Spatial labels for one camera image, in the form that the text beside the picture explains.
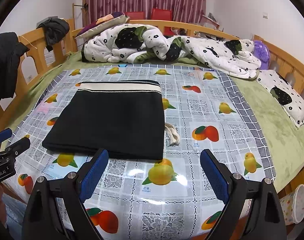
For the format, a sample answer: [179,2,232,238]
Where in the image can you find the black pants with white stripe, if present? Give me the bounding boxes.
[42,80,165,161]

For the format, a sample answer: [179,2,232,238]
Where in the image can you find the patterned waste bin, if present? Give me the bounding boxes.
[280,184,304,225]

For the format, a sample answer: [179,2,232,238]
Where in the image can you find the green bed sheet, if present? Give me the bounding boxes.
[6,53,304,192]

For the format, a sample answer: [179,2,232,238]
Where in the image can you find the fruit print plastic tablecloth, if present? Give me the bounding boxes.
[5,64,276,239]

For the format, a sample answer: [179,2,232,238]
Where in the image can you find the white floral pillow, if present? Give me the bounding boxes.
[256,70,304,128]

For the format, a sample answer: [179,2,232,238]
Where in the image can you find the dark jacket on bedpost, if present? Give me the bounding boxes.
[36,17,69,52]

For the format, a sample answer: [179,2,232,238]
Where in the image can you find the purple patterned cushion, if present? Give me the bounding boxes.
[76,12,130,38]

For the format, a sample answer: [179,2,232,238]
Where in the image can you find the purple plush toy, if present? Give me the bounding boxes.
[254,40,270,70]

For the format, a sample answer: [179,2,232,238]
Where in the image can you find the white floral quilt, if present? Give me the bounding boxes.
[81,24,261,79]

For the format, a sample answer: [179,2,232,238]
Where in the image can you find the red chair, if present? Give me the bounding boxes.
[124,11,145,20]
[151,8,175,36]

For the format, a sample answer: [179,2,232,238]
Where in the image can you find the black garment on rail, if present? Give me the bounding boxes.
[0,32,29,100]

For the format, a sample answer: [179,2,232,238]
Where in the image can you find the wooden bed frame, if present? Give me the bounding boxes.
[0,18,304,240]

